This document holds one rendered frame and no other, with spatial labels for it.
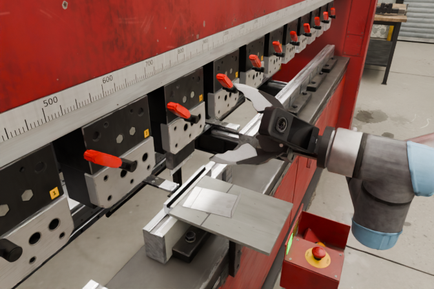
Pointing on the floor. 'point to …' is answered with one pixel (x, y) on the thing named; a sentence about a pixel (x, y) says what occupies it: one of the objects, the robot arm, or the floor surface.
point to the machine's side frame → (345, 35)
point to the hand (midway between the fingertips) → (219, 119)
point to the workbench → (386, 48)
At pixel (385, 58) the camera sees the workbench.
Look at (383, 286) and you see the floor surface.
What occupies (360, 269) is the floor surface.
